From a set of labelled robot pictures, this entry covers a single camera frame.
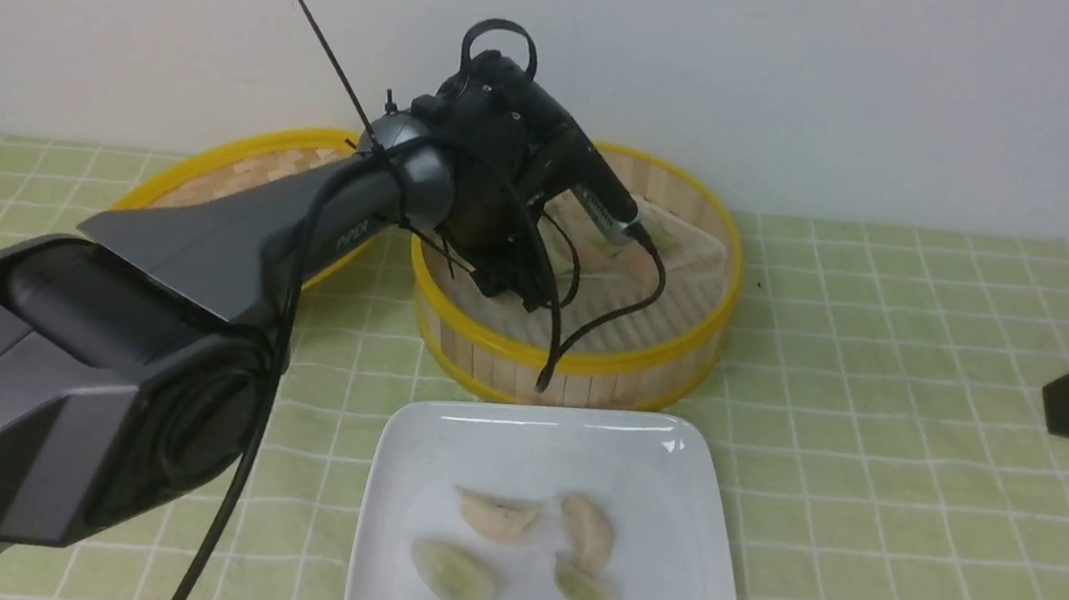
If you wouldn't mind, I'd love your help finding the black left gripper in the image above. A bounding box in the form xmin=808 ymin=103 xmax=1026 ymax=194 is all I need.
xmin=412 ymin=50 xmax=583 ymax=312

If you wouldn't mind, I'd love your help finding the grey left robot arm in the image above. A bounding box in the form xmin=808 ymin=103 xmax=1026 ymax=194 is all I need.
xmin=0 ymin=50 xmax=574 ymax=553

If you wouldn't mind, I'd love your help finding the white dumpling on plate left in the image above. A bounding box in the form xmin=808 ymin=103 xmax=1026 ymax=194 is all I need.
xmin=455 ymin=486 xmax=546 ymax=545

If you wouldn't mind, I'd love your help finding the white dumpling on plate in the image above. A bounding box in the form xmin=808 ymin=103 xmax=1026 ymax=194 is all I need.
xmin=559 ymin=492 xmax=616 ymax=575
xmin=455 ymin=486 xmax=546 ymax=545

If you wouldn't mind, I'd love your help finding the white dumpling on plate right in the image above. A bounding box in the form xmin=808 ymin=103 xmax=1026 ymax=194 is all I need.
xmin=559 ymin=492 xmax=616 ymax=575

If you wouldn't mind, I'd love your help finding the green dumpling on plate left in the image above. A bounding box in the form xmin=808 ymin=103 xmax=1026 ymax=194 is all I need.
xmin=410 ymin=538 xmax=498 ymax=600

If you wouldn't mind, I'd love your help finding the small green dumpling on plate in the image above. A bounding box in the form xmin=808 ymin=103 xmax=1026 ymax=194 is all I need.
xmin=553 ymin=554 xmax=617 ymax=600

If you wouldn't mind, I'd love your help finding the white square plate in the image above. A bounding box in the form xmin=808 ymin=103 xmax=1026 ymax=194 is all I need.
xmin=344 ymin=400 xmax=738 ymax=600

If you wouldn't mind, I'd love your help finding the white steamer liner cloth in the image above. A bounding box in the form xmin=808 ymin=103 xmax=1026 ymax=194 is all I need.
xmin=420 ymin=193 xmax=729 ymax=354

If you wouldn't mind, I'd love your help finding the bamboo steamer basket yellow rim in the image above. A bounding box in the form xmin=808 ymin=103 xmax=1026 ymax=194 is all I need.
xmin=408 ymin=142 xmax=745 ymax=410

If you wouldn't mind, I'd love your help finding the bamboo steamer lid yellow rim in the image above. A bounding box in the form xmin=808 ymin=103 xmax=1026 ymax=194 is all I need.
xmin=102 ymin=105 xmax=393 ymax=299

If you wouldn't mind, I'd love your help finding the black cable tie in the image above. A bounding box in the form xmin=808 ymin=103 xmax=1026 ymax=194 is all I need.
xmin=294 ymin=0 xmax=379 ymax=154

